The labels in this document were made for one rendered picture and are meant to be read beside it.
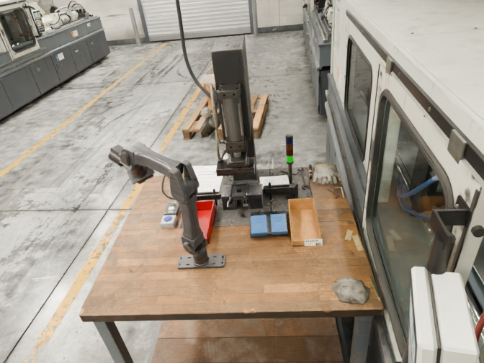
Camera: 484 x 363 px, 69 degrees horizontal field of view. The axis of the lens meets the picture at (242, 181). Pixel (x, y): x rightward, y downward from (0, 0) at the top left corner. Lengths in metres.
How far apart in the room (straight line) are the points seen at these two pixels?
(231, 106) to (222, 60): 0.19
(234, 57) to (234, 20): 9.26
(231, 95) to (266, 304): 0.83
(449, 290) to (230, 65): 1.17
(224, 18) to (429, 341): 10.47
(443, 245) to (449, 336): 0.14
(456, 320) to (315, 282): 0.81
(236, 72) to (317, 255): 0.84
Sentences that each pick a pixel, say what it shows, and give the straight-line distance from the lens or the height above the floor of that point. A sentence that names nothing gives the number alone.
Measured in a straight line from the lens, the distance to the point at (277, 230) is 1.61.
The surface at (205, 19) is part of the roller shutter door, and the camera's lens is 10.93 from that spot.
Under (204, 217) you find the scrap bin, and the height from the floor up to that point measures 0.91.
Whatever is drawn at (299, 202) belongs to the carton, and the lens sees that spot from 1.72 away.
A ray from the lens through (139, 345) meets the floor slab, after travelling 2.51.
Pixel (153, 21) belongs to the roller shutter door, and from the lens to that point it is 11.33.
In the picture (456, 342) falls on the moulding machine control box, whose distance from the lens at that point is 0.67.
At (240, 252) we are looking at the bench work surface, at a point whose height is 0.90.
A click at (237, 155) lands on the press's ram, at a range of 1.65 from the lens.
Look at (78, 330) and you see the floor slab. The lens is 2.75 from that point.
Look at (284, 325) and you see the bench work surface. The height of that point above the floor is 0.22.
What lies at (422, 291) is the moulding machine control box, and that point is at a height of 1.46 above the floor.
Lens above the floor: 1.98
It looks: 33 degrees down
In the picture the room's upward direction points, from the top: 7 degrees counter-clockwise
